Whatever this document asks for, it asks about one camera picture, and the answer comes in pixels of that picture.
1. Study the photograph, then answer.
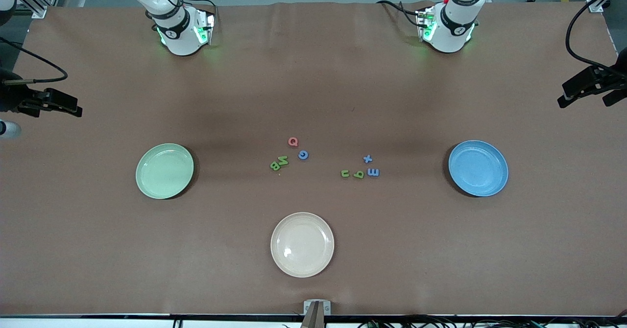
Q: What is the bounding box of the green plate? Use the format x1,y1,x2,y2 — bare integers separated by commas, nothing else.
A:
136,143,194,200

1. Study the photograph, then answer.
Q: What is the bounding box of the blue plate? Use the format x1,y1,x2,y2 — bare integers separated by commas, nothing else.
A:
448,140,509,197

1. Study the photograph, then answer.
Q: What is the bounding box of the brown table mat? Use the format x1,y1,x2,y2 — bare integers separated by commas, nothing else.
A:
0,1,627,317

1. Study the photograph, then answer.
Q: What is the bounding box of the black table edge trim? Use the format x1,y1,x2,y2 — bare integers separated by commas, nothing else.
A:
0,312,627,319

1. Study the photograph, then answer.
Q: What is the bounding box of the beige plate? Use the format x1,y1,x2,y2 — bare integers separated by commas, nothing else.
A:
270,212,335,278

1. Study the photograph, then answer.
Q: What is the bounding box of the metal right arm base bracket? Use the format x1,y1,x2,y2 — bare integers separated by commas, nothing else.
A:
195,8,217,46

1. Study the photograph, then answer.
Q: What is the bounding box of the metal left arm base bracket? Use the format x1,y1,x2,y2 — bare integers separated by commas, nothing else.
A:
415,6,437,42

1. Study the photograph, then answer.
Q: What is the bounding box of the black left arm base cable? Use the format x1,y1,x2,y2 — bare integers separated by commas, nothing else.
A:
376,0,423,27

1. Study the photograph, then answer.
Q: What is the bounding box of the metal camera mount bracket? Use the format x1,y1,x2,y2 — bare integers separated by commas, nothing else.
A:
303,300,332,328

